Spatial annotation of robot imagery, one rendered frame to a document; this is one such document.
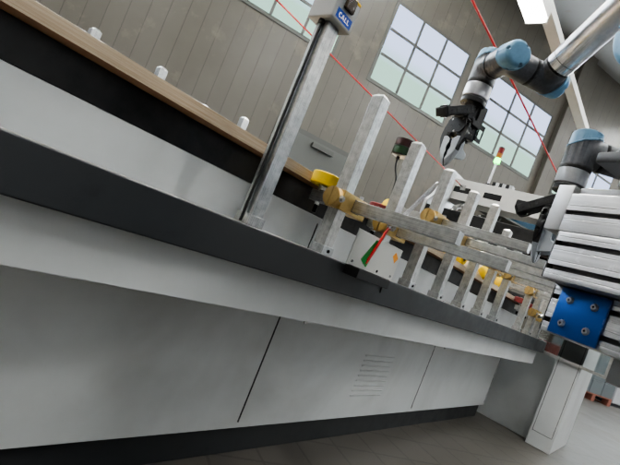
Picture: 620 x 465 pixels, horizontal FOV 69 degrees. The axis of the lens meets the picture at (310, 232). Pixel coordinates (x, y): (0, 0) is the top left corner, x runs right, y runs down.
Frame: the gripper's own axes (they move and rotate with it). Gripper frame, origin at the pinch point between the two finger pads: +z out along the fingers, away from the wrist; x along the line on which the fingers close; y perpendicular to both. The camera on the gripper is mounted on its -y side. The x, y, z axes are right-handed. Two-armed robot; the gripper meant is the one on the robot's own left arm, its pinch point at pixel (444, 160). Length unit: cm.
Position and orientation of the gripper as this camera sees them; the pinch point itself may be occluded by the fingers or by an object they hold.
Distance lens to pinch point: 138.4
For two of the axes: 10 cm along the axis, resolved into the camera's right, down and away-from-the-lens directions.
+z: -3.8, 9.3, -0.3
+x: -4.9, -1.7, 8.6
